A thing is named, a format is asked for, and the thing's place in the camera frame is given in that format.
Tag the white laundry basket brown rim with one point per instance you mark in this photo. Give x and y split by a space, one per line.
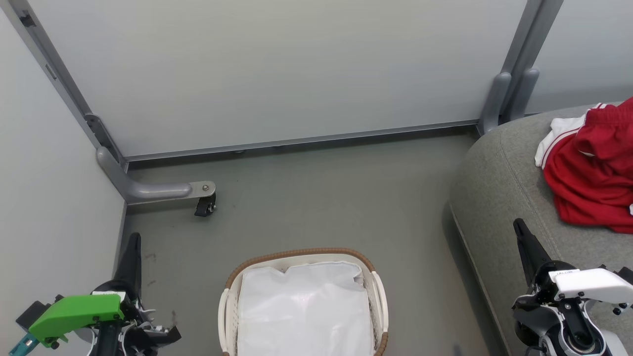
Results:
230 306

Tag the white basket liner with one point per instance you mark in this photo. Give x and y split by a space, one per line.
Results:
304 311

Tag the teal plastic clip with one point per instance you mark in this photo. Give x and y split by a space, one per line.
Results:
22 346

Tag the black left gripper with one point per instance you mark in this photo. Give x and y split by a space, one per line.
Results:
133 338

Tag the grey partition foot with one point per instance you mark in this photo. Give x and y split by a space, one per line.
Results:
524 94
148 190
494 101

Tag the grey fabric sofa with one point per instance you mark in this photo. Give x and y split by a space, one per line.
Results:
499 198

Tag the grey partition bottom rail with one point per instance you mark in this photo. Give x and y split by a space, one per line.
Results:
296 141

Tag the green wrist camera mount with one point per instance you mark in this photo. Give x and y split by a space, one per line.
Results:
74 311

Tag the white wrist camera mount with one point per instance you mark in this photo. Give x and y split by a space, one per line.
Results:
593 284

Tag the grey metal partition post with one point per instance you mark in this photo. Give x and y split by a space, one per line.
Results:
531 29
47 64

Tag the black caster wheel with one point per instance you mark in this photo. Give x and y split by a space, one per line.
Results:
205 206

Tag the red garment with white stripes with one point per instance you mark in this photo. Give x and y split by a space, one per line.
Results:
593 183

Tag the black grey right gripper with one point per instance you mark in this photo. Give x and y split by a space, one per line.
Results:
544 289

